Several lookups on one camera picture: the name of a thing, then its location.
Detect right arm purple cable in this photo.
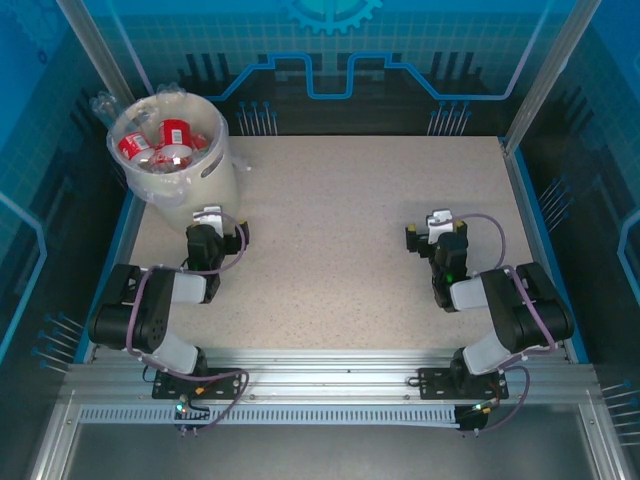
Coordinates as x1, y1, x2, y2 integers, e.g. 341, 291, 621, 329
447, 212, 559, 434

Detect aluminium frame post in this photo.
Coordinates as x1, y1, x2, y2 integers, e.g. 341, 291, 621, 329
501, 0, 607, 157
53, 0, 139, 104

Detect black cable connector block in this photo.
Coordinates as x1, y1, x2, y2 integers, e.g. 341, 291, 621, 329
172, 399, 214, 439
455, 399, 501, 437

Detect aluminium mounting rail frame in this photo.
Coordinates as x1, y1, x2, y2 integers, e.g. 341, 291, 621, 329
64, 346, 601, 407

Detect white slotted cable duct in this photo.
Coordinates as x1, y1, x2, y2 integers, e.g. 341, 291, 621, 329
78, 403, 464, 427

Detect cream plastic bin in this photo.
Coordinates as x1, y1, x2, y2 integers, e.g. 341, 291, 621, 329
106, 92, 242, 235

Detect aluminium table side rail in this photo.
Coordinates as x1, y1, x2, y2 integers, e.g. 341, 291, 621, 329
74, 194, 146, 364
501, 137, 589, 364

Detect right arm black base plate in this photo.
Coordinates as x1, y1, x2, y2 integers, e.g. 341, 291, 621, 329
417, 366, 510, 401

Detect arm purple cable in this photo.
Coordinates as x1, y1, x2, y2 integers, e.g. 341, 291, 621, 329
127, 212, 251, 439
447, 212, 559, 434

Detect white plastic bucket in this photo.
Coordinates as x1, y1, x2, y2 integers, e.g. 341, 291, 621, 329
88, 81, 251, 211

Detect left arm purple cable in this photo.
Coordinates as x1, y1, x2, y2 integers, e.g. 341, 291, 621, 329
127, 212, 251, 439

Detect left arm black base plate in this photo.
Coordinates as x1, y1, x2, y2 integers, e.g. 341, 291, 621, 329
151, 366, 242, 401

